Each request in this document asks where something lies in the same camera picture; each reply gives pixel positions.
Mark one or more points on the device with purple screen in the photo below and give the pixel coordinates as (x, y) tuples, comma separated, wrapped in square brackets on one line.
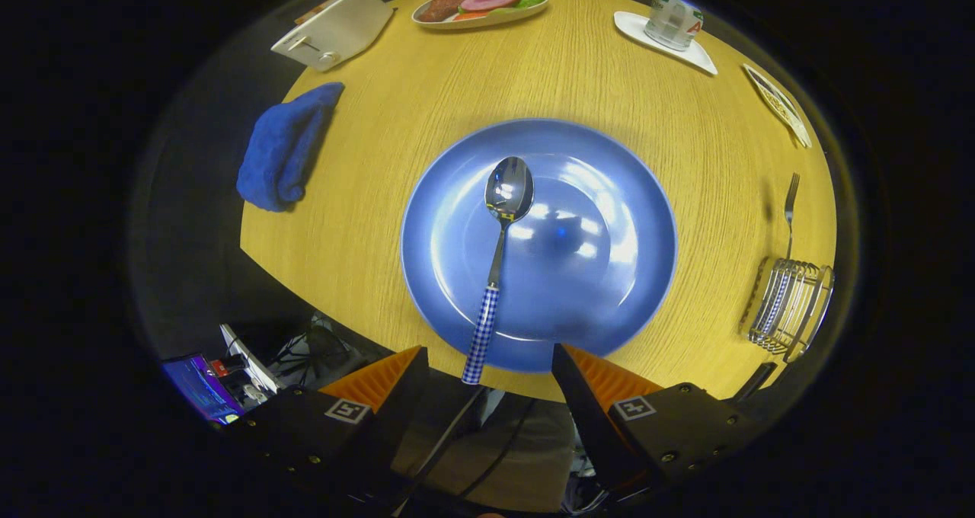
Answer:
[(199, 388)]

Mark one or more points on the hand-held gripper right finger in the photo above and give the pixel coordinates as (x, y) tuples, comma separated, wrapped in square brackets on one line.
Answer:
[(586, 426)]

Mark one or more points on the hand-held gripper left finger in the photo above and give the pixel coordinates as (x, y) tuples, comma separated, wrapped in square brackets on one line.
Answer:
[(407, 419)]

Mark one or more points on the blue round plate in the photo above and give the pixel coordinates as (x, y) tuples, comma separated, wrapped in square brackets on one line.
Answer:
[(594, 289)]

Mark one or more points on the black table bracket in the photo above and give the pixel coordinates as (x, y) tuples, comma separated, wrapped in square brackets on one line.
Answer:
[(754, 382)]

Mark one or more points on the white square coaster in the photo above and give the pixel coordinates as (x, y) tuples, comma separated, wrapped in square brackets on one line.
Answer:
[(632, 24)]

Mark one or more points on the white divided seed dish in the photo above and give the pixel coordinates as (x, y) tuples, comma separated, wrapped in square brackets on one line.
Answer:
[(778, 105)]

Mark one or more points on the blue folded towel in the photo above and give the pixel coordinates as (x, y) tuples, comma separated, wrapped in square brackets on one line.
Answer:
[(282, 148)]

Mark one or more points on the white flat device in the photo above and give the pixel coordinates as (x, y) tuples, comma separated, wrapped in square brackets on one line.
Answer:
[(247, 358)]

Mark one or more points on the white toaster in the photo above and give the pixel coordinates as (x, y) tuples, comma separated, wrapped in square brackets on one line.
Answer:
[(343, 30)]

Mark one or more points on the plate of sliced food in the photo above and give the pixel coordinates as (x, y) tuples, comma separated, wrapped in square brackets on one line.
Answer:
[(480, 4)]

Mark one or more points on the white drink bottle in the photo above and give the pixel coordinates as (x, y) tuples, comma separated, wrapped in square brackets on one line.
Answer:
[(674, 21)]

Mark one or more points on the brown toast slice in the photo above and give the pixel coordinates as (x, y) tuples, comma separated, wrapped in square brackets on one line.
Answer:
[(320, 7)]

